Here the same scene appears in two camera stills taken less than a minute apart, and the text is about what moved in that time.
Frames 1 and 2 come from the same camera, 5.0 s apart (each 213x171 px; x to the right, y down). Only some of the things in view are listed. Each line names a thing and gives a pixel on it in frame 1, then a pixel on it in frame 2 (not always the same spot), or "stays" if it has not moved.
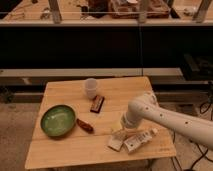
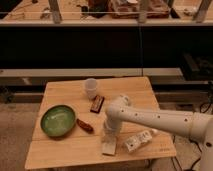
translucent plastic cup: [91, 84] stays
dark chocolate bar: [97, 104] stays
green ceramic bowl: [58, 120] stays
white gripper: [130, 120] → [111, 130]
